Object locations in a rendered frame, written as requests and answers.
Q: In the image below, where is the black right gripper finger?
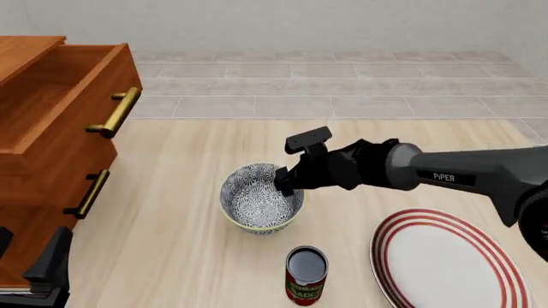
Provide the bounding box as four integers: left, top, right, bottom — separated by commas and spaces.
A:
274, 165, 297, 198

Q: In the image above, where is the patterned black and white bowl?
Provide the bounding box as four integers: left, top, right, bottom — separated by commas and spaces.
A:
219, 162, 307, 236

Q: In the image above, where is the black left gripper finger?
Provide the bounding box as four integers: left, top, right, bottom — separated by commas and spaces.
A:
0, 226, 15, 259
21, 226, 74, 293

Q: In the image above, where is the brass drawer handle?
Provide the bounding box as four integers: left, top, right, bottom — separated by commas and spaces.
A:
63, 169, 111, 221
84, 86, 143, 139

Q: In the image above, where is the wooden cabinet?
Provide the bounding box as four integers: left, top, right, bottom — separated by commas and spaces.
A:
0, 35, 144, 292

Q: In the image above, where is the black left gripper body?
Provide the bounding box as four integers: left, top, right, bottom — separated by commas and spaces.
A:
0, 285, 71, 308

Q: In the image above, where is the tomato sauce tin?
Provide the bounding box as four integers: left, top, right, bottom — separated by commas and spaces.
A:
284, 245, 331, 304

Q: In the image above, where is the wooden cabinet drawer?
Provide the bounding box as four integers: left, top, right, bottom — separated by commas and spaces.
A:
0, 139, 119, 226
0, 43, 144, 156

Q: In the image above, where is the white plate with red rings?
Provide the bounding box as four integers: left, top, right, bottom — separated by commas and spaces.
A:
369, 208, 533, 308

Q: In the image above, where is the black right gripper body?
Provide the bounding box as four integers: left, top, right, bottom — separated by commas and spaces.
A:
286, 149, 343, 192

